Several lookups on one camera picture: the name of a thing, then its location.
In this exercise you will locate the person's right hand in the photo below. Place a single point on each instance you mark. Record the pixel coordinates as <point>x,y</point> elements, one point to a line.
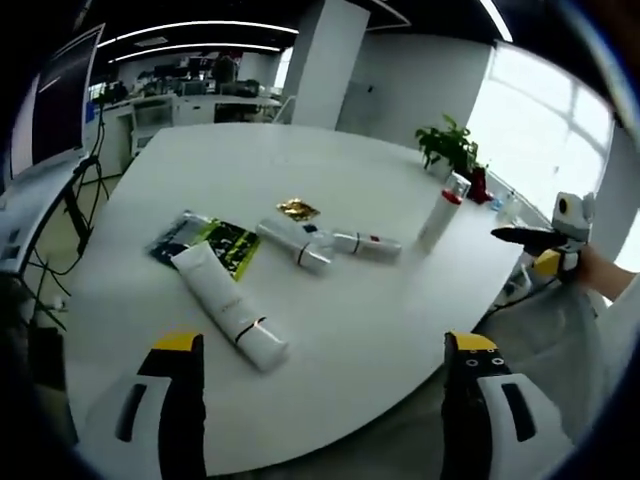
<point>592,270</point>

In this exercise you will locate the green potted plant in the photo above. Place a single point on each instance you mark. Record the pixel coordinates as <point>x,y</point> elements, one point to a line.
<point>447,142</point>

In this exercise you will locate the dark green printed packet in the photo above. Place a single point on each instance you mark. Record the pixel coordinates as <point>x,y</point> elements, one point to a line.
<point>235,245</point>

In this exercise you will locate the small blue bottle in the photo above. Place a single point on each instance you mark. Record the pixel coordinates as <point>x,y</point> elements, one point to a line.
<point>496,203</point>

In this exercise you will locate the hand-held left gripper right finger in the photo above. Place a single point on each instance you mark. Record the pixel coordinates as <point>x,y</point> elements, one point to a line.
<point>462,410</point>

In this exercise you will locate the small white skincare bottle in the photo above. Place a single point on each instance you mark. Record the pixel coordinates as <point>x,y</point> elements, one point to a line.
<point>370,246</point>
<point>285,240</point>

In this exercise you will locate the red bag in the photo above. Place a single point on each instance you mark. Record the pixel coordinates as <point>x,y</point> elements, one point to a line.
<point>480,185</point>

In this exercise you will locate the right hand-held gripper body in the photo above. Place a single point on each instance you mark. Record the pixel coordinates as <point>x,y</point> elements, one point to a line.
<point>575,220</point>

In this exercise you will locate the large window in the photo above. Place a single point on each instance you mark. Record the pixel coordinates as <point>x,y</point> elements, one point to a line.
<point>530,125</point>

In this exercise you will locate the large computer monitor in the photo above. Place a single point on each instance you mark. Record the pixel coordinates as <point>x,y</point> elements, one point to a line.
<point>60,100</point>

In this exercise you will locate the gold foil sachet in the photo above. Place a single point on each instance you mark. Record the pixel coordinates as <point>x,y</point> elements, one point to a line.
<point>298,209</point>

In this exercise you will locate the tall white skincare tube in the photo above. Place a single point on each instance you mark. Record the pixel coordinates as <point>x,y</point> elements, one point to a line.
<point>220,295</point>

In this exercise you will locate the clear plastic bottle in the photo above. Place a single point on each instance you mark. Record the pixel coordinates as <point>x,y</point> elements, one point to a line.
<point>511,205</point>

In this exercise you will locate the white stand tray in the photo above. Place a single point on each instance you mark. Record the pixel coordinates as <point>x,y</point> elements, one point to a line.
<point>30,210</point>

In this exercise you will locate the white ceiling light strip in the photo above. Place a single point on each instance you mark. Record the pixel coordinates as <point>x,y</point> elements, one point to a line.
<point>200,47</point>
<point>200,27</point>

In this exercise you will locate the white office desks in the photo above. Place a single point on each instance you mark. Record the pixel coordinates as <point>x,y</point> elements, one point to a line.
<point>165,107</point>

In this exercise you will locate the dark blue silver packet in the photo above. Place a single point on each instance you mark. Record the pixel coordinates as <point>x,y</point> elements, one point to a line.
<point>170,240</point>

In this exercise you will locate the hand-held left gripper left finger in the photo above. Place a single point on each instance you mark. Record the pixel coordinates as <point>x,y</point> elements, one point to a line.
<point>185,410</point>

